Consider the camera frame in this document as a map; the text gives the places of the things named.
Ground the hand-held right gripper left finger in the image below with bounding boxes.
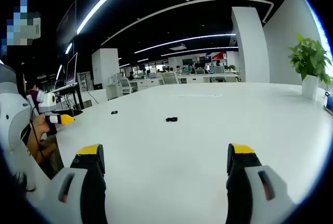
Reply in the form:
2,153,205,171
31,143,109,224

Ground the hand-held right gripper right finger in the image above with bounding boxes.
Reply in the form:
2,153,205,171
225,142,298,224

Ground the person's left hand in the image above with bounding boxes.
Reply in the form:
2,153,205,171
33,114,52,134

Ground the black-legged desk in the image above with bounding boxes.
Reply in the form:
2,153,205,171
56,85,86,110

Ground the white chest device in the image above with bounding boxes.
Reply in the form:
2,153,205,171
0,83,33,155

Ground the open laptop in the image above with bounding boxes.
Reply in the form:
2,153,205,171
54,52,79,92

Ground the white office chair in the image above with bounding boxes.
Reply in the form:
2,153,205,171
161,72,181,85
119,78,139,95

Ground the white office desk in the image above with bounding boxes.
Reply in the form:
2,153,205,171
178,72,239,84

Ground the ceiling light strip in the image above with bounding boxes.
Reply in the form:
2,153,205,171
76,0,143,35

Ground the green potted plant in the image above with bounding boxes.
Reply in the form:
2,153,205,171
287,33,333,101

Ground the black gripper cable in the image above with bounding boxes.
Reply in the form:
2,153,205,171
29,106,44,158

